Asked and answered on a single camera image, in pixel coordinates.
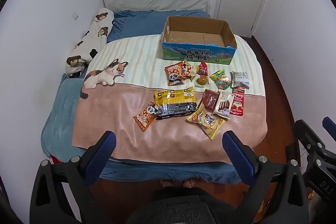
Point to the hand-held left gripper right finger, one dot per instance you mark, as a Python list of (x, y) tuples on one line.
[(237, 154)]

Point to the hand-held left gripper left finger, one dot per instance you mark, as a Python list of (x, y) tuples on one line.
[(102, 151)]

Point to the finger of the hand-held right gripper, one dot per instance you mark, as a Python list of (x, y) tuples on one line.
[(329, 125), (307, 134)]

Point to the green snack bag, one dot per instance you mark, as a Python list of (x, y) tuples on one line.
[(221, 79)]

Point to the yellow panda snack bag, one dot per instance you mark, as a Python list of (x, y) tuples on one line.
[(189, 70)]

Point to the printed cardboard box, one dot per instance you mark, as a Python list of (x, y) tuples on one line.
[(197, 40)]

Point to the yellow crinkled snack bag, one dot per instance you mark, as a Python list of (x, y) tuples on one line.
[(207, 121)]

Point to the cat printed blanket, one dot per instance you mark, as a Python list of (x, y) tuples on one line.
[(126, 108)]

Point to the white chocolate biscuit box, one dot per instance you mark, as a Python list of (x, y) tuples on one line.
[(223, 106)]

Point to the long red snack packet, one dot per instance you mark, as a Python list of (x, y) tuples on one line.
[(239, 103)]

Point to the light blue blanket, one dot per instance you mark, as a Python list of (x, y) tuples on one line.
[(59, 119)]

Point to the orange panda snack bag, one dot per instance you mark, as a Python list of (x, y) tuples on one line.
[(173, 74), (144, 117)]

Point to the dark brown snack packet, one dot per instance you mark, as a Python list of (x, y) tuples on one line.
[(210, 100)]

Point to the dark blue bed sheet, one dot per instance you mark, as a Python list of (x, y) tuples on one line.
[(170, 171)]

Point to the grey white snack packet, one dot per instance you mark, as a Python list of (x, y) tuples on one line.
[(240, 77)]

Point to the round brown wrapped pastry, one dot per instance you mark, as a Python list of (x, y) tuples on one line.
[(201, 80)]

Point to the yellow and black snack packet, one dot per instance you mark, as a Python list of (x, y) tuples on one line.
[(174, 96)]

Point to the small red snack packet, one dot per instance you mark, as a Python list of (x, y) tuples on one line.
[(202, 68)]

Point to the bear print pillow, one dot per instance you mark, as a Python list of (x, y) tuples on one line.
[(95, 32)]

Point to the blue pillow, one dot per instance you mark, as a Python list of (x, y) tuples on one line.
[(136, 23)]

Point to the white wall outlet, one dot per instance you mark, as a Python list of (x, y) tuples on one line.
[(75, 15)]

